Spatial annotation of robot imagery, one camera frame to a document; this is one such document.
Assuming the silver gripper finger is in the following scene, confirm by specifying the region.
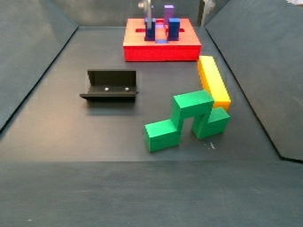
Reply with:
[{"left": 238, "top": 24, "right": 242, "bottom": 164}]
[{"left": 139, "top": 0, "right": 152, "bottom": 20}]

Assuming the purple U-shaped block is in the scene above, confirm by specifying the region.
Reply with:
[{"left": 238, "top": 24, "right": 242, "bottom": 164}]
[{"left": 145, "top": 4, "right": 175, "bottom": 27}]

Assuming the black angled bracket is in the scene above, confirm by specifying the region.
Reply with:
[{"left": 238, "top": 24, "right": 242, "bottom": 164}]
[{"left": 79, "top": 69, "right": 139, "bottom": 100}]

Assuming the green zigzag block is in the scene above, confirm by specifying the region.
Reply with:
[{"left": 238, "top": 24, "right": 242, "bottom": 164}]
[{"left": 144, "top": 90, "right": 230, "bottom": 153}]

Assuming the yellow rectangular block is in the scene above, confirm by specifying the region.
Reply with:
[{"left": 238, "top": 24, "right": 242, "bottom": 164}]
[{"left": 197, "top": 56, "right": 231, "bottom": 111}]

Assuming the red slotted board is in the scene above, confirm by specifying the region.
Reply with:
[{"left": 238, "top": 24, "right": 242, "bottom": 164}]
[{"left": 123, "top": 19, "right": 201, "bottom": 62}]

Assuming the blue U-shaped block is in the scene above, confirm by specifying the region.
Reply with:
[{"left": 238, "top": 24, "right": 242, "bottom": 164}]
[{"left": 144, "top": 18, "right": 180, "bottom": 43}]

